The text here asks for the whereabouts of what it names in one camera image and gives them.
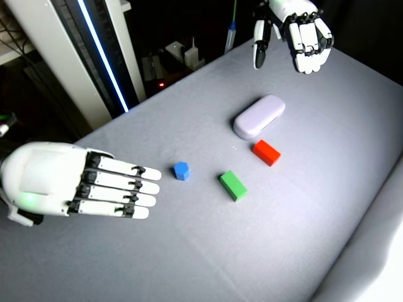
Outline white power adapter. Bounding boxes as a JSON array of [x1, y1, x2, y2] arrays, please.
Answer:
[[184, 36, 206, 70]]

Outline green cable with blue connector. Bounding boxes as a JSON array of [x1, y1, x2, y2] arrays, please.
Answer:
[[224, 0, 239, 54]]

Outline black device with red light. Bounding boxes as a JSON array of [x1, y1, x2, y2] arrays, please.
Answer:
[[146, 78, 173, 97]]

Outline green rectangular block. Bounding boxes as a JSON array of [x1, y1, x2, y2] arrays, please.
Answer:
[[219, 170, 249, 203]]

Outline white shelf board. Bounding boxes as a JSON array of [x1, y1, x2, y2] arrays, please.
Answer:
[[0, 39, 35, 66]]

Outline lavender glasses case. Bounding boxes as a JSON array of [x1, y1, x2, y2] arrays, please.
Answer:
[[232, 94, 287, 141]]

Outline red rectangular block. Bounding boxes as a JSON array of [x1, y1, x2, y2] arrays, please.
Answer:
[[251, 139, 282, 167]]

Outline grey table cloth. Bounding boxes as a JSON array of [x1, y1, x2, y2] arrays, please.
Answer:
[[0, 37, 403, 302]]

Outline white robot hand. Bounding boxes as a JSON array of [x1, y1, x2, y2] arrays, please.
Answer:
[[0, 141, 162, 227], [251, 0, 334, 76]]

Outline white column with blue light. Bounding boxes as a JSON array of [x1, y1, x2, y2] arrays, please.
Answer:
[[4, 0, 147, 130]]

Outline grey power strip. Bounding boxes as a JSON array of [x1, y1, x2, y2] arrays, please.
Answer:
[[141, 55, 164, 82]]

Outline white plug box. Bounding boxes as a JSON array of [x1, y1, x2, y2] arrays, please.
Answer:
[[165, 41, 186, 62]]

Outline blue hexagonal block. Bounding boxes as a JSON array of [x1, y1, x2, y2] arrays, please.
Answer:
[[172, 161, 191, 181]]

